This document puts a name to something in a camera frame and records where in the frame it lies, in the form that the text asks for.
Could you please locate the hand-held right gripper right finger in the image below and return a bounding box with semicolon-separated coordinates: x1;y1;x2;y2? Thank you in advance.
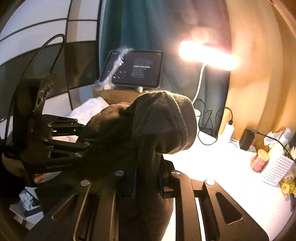
158;160;270;241

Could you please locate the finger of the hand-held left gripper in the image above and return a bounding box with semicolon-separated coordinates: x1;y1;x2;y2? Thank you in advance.
44;137;93;160
42;115;86;137

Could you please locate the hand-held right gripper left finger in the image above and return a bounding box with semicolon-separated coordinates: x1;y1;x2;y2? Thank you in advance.
24;162;139;241

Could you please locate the brown t-shirt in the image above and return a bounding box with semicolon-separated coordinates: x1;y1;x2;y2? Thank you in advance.
35;90;198;241

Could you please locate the person's left hand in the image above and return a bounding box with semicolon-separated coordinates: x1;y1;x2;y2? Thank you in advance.
32;173;47;184

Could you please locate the white cloth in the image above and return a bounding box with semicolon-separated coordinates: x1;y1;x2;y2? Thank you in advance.
52;96;110;143

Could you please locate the cardboard box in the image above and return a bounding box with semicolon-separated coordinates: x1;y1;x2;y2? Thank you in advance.
92;85;148;106

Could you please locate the clear plastic wrap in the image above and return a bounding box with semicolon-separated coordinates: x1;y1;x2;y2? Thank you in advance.
95;46;133;90

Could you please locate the white charger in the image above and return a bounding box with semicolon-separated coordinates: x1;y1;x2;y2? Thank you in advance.
222;120;234;141

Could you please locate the black charger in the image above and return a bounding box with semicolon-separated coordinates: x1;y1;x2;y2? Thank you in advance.
239;128;255;151

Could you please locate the black tablet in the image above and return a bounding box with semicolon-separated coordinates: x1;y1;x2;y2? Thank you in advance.
100;50;164;88

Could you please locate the small red-labelled jar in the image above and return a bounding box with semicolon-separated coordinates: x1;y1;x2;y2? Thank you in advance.
250;149;270;172

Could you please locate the white perforated basket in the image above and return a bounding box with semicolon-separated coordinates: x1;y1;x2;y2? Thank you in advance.
261;153;295;187

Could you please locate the crumpled white tissue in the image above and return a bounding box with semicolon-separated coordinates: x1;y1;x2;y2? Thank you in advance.
264;127;292;153

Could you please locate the yellow snack bag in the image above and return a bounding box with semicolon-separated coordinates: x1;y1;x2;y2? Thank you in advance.
280;171;296;195

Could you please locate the teal curtain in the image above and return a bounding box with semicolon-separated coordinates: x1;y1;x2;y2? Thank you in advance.
99;0;232;135

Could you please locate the white desk lamp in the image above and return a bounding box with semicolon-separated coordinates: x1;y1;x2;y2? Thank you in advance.
178;40;238;121

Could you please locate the yellow curtain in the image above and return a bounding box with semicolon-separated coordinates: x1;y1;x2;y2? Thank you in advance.
225;0;296;149

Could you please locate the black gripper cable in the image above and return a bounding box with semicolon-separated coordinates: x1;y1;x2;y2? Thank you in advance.
7;34;66;130

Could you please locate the thin black lamp cable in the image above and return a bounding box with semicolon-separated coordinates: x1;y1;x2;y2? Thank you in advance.
196;99;233;145

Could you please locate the black charger cable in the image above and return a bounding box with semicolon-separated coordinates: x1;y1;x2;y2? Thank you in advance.
252;128;296;160

